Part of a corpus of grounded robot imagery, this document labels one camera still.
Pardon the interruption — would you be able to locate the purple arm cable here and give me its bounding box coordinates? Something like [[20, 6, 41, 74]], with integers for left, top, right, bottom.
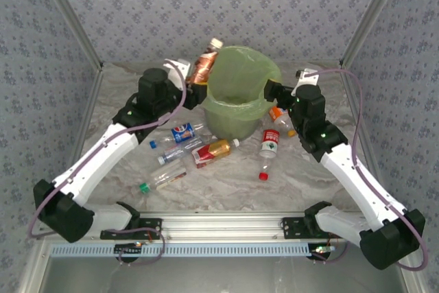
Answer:
[[26, 60, 189, 239], [303, 68, 429, 271]]

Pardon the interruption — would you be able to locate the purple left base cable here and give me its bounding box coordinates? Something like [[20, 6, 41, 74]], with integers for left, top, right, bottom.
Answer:
[[112, 226, 167, 267]]

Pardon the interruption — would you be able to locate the brown copper-label bottle white cap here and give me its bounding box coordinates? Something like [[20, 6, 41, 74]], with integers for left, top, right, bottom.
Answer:
[[187, 37, 224, 85]]

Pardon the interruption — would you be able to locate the white-label bottle red cap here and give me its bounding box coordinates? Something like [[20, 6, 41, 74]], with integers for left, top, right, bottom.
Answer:
[[258, 129, 281, 182]]

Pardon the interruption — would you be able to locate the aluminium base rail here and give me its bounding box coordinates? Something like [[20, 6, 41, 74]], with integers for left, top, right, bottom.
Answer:
[[85, 211, 344, 241]]

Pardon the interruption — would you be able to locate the blue-label cola bottle blue cap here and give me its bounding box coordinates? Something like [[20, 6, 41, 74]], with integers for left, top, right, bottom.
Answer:
[[149, 121, 206, 150]]

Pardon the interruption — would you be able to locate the orange-label bottle orange cap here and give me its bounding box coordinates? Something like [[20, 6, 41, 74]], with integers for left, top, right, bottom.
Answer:
[[268, 106, 296, 138]]

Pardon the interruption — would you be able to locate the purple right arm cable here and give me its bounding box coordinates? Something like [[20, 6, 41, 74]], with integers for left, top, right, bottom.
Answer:
[[303, 68, 429, 271]]

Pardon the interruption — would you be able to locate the right base circuit board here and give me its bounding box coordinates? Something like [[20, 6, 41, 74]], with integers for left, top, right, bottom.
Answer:
[[309, 243, 336, 261]]

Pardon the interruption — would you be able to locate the red gold label bottle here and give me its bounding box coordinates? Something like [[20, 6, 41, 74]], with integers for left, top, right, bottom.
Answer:
[[191, 138, 240, 169]]

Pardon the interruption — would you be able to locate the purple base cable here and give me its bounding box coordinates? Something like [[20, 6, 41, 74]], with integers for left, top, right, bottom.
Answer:
[[311, 237, 351, 266], [112, 226, 167, 267]]

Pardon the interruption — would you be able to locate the left base circuit board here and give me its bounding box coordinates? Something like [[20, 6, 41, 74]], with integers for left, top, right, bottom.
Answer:
[[115, 242, 144, 263]]

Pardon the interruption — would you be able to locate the clear water bottle white cap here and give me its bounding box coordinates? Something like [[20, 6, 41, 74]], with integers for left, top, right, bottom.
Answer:
[[157, 135, 210, 165]]

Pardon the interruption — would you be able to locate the green plastic bin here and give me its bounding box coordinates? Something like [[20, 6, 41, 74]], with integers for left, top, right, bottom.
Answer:
[[200, 45, 283, 123]]

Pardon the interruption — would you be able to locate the white slotted cable duct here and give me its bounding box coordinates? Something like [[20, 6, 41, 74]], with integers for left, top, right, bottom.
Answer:
[[49, 242, 318, 259]]

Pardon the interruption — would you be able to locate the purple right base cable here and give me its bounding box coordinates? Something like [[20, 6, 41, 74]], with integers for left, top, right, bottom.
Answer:
[[311, 237, 351, 266]]

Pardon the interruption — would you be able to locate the base circuit board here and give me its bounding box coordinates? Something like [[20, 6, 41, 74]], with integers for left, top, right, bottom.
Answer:
[[115, 242, 144, 263], [309, 243, 336, 261]]

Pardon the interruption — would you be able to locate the clear bottle green cap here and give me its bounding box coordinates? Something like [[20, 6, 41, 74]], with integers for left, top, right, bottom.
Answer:
[[139, 162, 188, 195]]

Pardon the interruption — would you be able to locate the aluminium frame post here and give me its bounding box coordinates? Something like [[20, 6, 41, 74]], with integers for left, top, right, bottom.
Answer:
[[32, 0, 104, 71], [338, 0, 410, 67]]

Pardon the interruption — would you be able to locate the grey plastic bin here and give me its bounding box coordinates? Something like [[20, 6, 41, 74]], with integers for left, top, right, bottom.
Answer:
[[202, 99, 264, 142]]

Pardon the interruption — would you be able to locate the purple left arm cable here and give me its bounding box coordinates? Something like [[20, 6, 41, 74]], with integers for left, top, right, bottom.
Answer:
[[26, 60, 189, 239]]

